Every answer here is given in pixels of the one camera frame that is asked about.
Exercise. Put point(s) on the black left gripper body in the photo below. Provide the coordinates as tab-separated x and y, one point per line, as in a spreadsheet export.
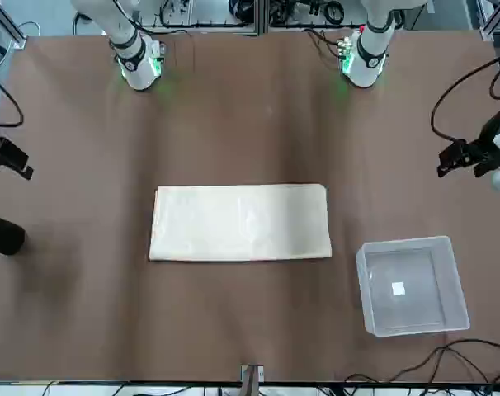
483	150

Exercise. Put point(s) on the cream-colored tablecloth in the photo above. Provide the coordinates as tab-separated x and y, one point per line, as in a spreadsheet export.
241	222

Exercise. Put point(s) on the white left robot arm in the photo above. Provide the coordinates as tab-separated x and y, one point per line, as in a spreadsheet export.
369	62

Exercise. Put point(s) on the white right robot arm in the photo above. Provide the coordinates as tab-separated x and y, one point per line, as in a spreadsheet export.
138	70

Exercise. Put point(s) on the clear plastic box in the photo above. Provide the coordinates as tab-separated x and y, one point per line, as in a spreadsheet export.
398	309

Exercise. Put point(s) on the black cylindrical vase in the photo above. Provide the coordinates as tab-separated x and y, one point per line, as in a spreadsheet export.
4	235

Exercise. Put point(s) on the white square sticker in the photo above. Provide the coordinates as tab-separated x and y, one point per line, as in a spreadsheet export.
398	288

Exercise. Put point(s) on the aluminium camera post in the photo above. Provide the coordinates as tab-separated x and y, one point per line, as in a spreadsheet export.
262	20
252	383

